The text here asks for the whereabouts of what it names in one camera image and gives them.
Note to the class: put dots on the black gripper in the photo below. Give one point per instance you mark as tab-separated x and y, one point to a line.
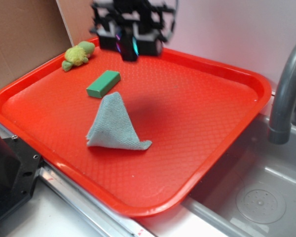
150	23

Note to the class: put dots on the green plush toy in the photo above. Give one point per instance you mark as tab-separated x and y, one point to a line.
78	55

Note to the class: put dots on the green rectangular block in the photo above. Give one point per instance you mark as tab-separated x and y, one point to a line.
103	84

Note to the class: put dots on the light blue cloth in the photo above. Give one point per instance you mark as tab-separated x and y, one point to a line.
112	127

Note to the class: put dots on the red plastic tray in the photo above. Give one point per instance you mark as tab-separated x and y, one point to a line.
191	108

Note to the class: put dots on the brown cardboard panel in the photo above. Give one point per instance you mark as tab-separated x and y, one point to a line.
34	31

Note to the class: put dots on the grey faucet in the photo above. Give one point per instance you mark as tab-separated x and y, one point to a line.
283	112

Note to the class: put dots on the grey sink basin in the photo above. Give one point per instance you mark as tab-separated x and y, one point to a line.
251	189

